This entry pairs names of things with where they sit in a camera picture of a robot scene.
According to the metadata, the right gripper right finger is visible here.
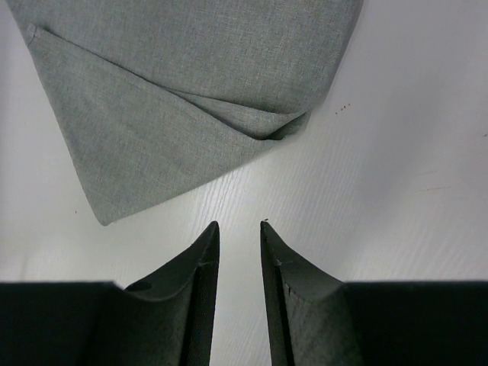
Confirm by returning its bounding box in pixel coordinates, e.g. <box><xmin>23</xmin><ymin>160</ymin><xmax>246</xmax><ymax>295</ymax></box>
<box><xmin>260</xmin><ymin>221</ymin><xmax>365</xmax><ymax>365</ymax></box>

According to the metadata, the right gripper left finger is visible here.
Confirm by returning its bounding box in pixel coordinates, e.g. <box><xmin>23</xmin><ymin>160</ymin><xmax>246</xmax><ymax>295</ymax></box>
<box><xmin>91</xmin><ymin>222</ymin><xmax>220</xmax><ymax>365</ymax></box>

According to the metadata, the grey cloth napkin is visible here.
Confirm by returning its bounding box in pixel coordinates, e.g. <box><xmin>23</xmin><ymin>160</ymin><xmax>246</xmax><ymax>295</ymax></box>
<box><xmin>8</xmin><ymin>1</ymin><xmax>362</xmax><ymax>225</ymax></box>

